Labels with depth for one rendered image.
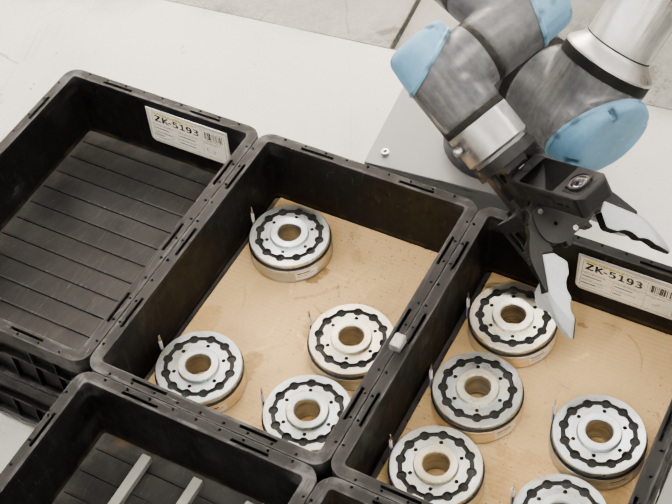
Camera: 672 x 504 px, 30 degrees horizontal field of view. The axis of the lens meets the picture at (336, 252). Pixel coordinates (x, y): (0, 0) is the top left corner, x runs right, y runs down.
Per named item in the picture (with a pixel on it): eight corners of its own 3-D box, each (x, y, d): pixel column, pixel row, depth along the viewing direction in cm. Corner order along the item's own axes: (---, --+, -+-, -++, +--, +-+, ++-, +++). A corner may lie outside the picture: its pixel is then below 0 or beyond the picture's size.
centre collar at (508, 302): (498, 295, 148) (498, 292, 148) (539, 306, 147) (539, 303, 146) (486, 327, 145) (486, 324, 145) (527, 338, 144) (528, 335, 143)
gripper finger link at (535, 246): (568, 293, 132) (561, 212, 134) (575, 291, 131) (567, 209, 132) (527, 295, 131) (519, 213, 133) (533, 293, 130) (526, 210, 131)
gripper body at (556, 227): (576, 227, 140) (509, 143, 140) (609, 213, 132) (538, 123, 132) (528, 269, 138) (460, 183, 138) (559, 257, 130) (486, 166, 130)
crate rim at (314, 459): (265, 143, 161) (263, 129, 159) (481, 216, 150) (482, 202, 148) (86, 378, 139) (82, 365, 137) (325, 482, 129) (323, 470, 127)
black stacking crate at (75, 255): (90, 130, 178) (72, 70, 169) (271, 194, 168) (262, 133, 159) (-91, 335, 156) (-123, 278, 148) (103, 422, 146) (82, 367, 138)
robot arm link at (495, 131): (513, 90, 131) (457, 135, 129) (540, 124, 132) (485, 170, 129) (489, 109, 139) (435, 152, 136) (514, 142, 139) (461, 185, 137)
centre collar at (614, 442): (588, 407, 138) (589, 404, 137) (630, 427, 136) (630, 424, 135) (567, 440, 135) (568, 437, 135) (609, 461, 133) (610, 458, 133)
